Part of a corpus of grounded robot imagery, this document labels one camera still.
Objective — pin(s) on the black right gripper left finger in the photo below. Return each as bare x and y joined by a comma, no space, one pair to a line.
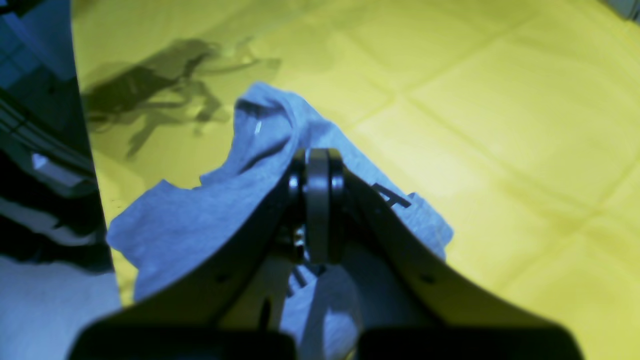
230,306

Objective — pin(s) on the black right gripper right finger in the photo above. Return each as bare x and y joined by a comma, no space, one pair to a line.
414,306

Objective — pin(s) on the yellow table cloth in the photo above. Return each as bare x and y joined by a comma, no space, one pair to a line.
518,120

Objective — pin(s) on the grey t-shirt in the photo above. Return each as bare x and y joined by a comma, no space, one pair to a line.
168,231

